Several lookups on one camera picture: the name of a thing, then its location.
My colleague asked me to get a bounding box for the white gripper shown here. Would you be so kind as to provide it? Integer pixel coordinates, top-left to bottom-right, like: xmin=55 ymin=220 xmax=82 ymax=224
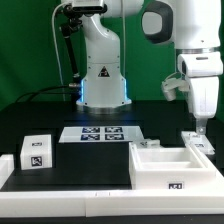
xmin=186 ymin=76 xmax=219 ymax=135

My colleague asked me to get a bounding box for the white cabinet door panel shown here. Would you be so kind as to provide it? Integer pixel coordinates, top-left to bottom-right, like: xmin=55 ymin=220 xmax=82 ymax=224
xmin=181 ymin=131 xmax=215 ymax=155
xmin=134 ymin=139 xmax=160 ymax=148

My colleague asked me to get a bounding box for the white cabinet body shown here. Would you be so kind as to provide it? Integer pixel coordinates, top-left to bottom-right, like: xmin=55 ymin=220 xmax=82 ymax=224
xmin=129 ymin=143 xmax=216 ymax=190

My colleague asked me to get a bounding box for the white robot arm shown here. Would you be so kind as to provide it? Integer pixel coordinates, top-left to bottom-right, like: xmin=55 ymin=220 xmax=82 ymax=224
xmin=61 ymin=0 xmax=223 ymax=135

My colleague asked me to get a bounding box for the white cabinet top block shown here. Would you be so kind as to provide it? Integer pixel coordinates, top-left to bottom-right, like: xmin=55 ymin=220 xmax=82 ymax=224
xmin=20 ymin=134 xmax=52 ymax=170

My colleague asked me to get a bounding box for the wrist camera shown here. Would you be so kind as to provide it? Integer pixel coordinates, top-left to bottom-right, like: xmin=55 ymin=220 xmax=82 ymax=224
xmin=161 ymin=73 xmax=189 ymax=101

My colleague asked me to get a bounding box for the white marker base plate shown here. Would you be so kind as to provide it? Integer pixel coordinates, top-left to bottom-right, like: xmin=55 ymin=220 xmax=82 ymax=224
xmin=59 ymin=126 xmax=144 ymax=143

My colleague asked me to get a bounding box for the black cable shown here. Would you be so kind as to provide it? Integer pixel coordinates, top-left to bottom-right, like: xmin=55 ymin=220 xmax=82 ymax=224
xmin=15 ymin=83 xmax=82 ymax=103

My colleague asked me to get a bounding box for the white cable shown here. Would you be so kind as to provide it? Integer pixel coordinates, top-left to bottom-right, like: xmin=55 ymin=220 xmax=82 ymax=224
xmin=50 ymin=2 xmax=73 ymax=102

